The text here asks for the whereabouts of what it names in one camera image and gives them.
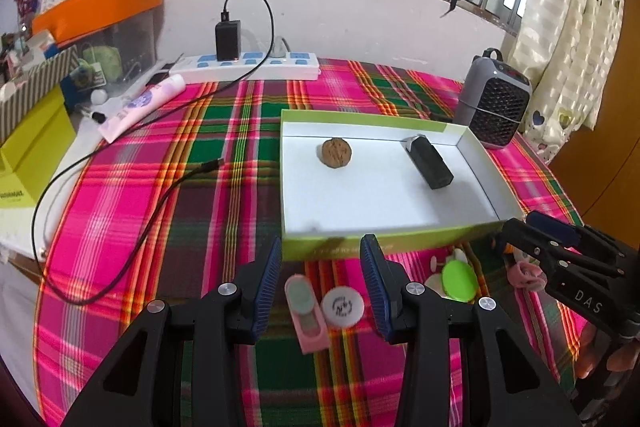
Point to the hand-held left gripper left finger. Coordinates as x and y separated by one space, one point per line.
265 292

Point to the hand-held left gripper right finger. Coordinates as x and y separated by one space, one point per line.
374 292

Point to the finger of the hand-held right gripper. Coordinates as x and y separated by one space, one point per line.
525 237
550 226

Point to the white round cap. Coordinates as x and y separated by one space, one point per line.
342 306

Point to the green round toy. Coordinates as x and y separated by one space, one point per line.
459 282

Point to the white box with green sides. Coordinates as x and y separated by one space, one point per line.
375 192

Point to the person's right hand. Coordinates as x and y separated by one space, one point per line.
585 352

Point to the plaid tablecloth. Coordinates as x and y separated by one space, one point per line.
225 192

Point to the black rectangular device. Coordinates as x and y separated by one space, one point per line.
430 162

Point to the grey fan heater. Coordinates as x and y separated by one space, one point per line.
500 107

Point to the brown walnut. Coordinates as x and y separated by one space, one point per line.
335 152

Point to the cream patterned curtain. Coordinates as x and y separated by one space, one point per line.
560 57

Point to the pink and white tube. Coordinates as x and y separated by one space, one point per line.
145 102

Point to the white power strip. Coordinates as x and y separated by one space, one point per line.
280 66

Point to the black charger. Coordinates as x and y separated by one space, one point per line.
228 41

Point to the small white ball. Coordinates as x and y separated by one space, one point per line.
100 97

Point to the yellow-green cardboard box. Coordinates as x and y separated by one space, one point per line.
35 147

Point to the small blue box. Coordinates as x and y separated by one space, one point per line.
82 79

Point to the green plush toy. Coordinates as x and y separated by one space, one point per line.
102 62

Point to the striped cardboard box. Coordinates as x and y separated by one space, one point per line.
35 79

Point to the clear storage box orange lid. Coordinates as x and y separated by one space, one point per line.
100 2

